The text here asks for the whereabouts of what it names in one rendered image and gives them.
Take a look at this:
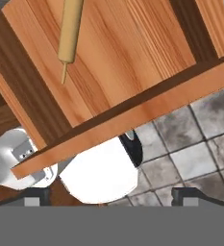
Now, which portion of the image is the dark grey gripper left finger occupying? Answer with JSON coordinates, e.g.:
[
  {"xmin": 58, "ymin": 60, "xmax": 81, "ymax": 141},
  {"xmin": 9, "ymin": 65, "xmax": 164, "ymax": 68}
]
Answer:
[{"xmin": 0, "ymin": 186, "xmax": 52, "ymax": 207}]

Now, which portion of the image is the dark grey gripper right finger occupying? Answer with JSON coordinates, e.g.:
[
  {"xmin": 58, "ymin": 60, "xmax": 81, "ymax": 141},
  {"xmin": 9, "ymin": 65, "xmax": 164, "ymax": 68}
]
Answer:
[{"xmin": 170, "ymin": 186, "xmax": 224, "ymax": 207}]

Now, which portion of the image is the light wooden rolling pin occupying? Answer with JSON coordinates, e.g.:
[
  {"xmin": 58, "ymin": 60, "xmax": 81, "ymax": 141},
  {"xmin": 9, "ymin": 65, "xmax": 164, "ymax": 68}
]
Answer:
[{"xmin": 57, "ymin": 0, "xmax": 85, "ymax": 86}]

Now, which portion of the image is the white grey rounded thing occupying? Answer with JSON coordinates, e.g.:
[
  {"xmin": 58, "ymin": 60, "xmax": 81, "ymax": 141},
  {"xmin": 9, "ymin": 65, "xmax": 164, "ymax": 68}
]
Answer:
[{"xmin": 0, "ymin": 127, "xmax": 59, "ymax": 192}]

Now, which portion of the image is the white round thing, black cap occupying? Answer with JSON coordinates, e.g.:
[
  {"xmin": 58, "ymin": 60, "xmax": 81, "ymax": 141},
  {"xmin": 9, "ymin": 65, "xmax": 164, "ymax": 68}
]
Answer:
[{"xmin": 58, "ymin": 129, "xmax": 144, "ymax": 205}]

